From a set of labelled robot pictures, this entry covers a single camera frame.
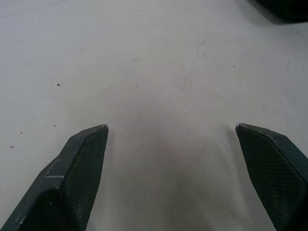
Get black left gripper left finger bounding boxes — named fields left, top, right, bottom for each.
left=0, top=124, right=109, bottom=231

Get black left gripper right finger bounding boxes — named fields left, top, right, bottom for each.
left=235, top=123, right=308, bottom=231

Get dark object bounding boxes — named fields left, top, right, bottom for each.
left=247, top=0, right=308, bottom=25

